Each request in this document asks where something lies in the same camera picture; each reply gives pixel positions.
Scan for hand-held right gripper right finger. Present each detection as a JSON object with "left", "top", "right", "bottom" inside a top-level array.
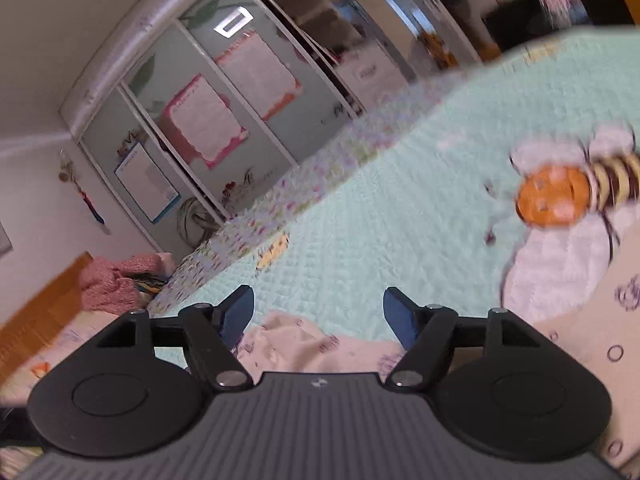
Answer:
[{"left": 382, "top": 286, "right": 551, "bottom": 393}]

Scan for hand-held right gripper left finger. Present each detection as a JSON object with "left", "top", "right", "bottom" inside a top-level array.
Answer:
[{"left": 95, "top": 284, "right": 256, "bottom": 392}]

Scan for cream printed pajama top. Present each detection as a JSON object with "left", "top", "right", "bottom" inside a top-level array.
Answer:
[{"left": 232, "top": 232, "right": 640, "bottom": 480}]

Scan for striped dark cloth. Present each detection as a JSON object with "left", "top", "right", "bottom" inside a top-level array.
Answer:
[{"left": 132, "top": 272, "right": 166, "bottom": 295}]

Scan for mint quilted bee bedspread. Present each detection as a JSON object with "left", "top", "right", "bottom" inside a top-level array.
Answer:
[{"left": 145, "top": 25, "right": 640, "bottom": 351}]

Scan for pink knitted blanket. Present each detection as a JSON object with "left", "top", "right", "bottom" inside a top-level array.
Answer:
[{"left": 80, "top": 252, "right": 176, "bottom": 313}]

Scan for floral bed sheet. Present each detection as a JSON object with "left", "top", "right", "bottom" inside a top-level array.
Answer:
[{"left": 145, "top": 67, "right": 481, "bottom": 316}]

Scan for floral pillow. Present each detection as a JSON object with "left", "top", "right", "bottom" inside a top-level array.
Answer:
[{"left": 0, "top": 307, "right": 126, "bottom": 401}]

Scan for wooden headboard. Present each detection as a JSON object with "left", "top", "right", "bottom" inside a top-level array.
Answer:
[{"left": 0, "top": 252, "right": 96, "bottom": 348}]

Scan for white shelf drawer cabinet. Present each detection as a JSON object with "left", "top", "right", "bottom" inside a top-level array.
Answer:
[{"left": 267, "top": 0, "right": 416, "bottom": 106}]

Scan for sliding door wardrobe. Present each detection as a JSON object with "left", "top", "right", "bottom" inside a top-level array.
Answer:
[{"left": 60, "top": 0, "right": 416, "bottom": 256}]

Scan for blue bordered wall poster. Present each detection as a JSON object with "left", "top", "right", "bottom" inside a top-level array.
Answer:
[{"left": 114, "top": 145, "right": 182, "bottom": 225}]

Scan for hanging wall ornament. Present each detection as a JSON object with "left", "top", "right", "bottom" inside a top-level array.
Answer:
[{"left": 57, "top": 149, "right": 112, "bottom": 236}]

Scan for pink bordered wall poster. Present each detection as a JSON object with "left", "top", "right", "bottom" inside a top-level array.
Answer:
[{"left": 162, "top": 74, "right": 249, "bottom": 170}]

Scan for orange bordered wall poster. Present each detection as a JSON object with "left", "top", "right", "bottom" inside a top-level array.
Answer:
[{"left": 215, "top": 30, "right": 303, "bottom": 122}]

